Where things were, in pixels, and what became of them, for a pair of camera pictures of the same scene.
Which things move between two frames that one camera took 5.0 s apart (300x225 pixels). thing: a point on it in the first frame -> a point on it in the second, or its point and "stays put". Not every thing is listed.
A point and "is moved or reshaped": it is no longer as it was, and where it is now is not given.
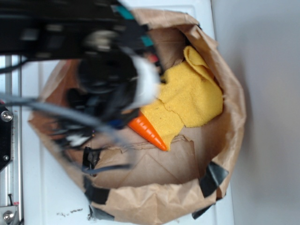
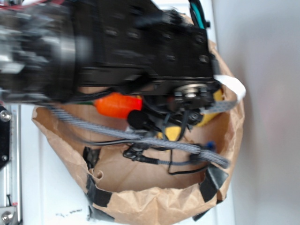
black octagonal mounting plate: x=6 y=136 stays put
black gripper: x=108 y=79 -> x=147 y=45
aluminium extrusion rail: x=11 y=176 stays put
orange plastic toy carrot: x=140 y=123 is moved or reshaped
